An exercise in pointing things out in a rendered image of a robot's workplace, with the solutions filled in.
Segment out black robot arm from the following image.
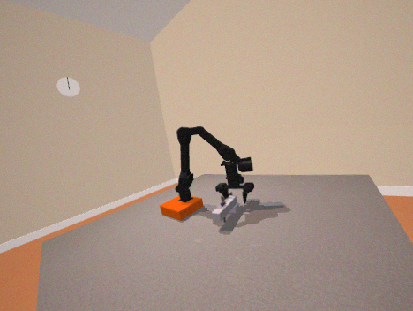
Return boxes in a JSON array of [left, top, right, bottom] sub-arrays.
[[175, 126, 253, 202]]

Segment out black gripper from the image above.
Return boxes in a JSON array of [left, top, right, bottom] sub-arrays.
[[215, 173, 254, 204]]

